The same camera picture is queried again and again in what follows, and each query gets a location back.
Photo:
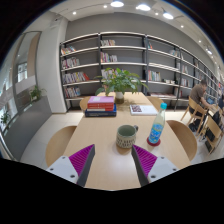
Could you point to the wooden chair with bag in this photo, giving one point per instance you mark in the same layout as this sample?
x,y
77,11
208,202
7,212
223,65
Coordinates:
x,y
211,126

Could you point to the wooden chair far left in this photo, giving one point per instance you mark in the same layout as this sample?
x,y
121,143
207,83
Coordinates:
x,y
83,103

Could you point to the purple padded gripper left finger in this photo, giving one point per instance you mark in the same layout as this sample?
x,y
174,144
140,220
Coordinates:
x,y
76,167

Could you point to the stack of red books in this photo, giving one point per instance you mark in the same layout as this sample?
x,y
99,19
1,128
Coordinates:
x,y
101,106

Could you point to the open magazine on table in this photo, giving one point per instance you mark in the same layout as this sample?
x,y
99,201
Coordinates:
x,y
143,110

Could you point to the wooden chair near left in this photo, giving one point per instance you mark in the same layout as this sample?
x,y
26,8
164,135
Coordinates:
x,y
58,143

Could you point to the wooden chair far right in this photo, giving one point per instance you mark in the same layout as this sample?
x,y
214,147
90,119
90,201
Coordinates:
x,y
156,102

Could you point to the wooden chair under man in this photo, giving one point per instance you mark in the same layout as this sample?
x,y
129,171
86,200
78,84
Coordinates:
x,y
198,113

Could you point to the seated man brown shirt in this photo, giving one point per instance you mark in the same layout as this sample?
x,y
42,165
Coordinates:
x,y
197,95

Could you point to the potted green plant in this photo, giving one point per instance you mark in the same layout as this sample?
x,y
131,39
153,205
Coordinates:
x,y
119,81

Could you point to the green ceramic mug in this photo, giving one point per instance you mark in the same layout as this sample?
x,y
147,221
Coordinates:
x,y
126,136

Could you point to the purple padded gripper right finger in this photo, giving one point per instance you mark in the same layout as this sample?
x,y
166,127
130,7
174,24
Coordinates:
x,y
149,167

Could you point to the large grey bookshelf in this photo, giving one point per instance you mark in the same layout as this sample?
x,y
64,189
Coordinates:
x,y
165,69

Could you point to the red round coaster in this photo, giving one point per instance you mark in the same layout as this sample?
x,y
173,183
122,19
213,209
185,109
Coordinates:
x,y
152,143

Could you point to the small plant by window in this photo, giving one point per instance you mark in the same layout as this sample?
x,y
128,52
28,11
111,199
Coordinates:
x,y
36,93

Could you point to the clear water bottle blue label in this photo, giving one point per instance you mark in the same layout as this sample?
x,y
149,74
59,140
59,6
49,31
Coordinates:
x,y
158,124

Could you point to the wooden chair near right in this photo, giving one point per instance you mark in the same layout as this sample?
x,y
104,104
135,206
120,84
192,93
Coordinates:
x,y
185,136

